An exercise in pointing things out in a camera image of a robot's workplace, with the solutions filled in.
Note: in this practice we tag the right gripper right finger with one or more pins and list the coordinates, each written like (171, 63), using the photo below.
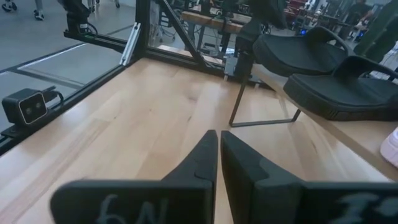
(248, 186)

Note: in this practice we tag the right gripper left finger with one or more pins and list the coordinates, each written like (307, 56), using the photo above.
(186, 193)

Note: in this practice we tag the pink rubber slide sandal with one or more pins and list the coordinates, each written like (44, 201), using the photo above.
(391, 149)

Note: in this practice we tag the wooden background table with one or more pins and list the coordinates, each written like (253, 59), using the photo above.
(211, 21)

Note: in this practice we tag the tall dark green cactus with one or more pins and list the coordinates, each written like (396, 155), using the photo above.
(382, 34)

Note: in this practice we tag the person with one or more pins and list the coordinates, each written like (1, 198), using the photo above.
(357, 11)

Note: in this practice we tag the person's foot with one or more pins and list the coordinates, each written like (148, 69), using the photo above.
(9, 5)
(38, 12)

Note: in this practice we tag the wooden shelf black metal frame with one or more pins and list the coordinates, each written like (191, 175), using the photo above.
(357, 133)

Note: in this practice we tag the silver aluminium bracket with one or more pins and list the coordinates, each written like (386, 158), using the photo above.
(130, 43)

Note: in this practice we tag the black aluminium rig frame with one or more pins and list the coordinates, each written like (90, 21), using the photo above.
(143, 31)

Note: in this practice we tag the black table-level camera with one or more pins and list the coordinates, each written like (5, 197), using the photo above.
(25, 105)

